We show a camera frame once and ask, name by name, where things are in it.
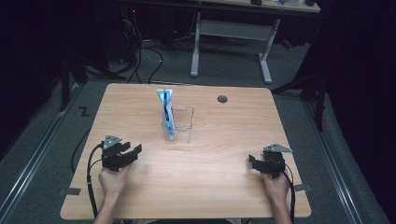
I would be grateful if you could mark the blue and white toothpaste tube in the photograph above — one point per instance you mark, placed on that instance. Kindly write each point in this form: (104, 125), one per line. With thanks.
(166, 112)

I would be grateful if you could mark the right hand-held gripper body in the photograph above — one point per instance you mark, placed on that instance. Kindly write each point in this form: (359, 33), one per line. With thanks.
(274, 163)

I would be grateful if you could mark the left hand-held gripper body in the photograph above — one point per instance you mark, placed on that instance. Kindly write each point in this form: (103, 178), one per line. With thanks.
(111, 157)

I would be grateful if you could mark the person's left hand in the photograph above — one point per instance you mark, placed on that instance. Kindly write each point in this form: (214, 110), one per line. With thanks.
(113, 183)

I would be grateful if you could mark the black metal stand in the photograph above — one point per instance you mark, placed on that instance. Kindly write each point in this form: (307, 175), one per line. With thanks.
(65, 84)
(319, 102)

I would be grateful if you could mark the grey tape strip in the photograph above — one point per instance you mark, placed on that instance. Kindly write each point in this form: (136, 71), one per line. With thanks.
(302, 187)
(69, 191)

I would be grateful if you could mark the metal floor rail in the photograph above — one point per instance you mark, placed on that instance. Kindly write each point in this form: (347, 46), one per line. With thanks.
(336, 168)
(34, 155)

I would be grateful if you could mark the clear plastic container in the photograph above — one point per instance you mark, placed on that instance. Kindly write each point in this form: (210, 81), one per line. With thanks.
(183, 124)

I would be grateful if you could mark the white-legged background desk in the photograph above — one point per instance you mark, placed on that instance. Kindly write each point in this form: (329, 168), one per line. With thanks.
(233, 29)

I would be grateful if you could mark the small red object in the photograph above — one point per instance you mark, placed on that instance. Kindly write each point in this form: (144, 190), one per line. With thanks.
(287, 44)

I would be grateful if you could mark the person's right hand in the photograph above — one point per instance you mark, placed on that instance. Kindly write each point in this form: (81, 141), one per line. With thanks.
(275, 186)

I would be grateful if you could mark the black tape floor mark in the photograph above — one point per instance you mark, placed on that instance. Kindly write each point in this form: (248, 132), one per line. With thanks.
(84, 111)

